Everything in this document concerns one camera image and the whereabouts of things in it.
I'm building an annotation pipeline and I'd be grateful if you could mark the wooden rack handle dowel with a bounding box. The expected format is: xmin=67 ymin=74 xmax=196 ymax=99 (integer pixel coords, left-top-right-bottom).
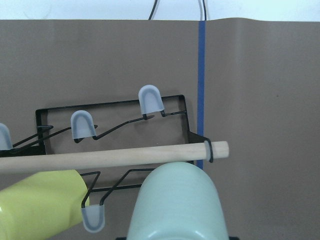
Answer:
xmin=0 ymin=141 xmax=230 ymax=174

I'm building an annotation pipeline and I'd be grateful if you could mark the yellow cup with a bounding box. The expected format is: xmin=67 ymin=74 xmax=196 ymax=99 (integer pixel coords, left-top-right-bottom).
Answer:
xmin=0 ymin=170 xmax=87 ymax=240

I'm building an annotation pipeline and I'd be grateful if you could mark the light green cup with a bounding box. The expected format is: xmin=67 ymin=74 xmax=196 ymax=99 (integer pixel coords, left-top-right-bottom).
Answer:
xmin=127 ymin=162 xmax=229 ymax=240

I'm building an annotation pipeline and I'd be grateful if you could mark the black wire cup rack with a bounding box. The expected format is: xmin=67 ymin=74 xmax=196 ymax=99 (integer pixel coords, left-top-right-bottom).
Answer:
xmin=0 ymin=84 xmax=209 ymax=221

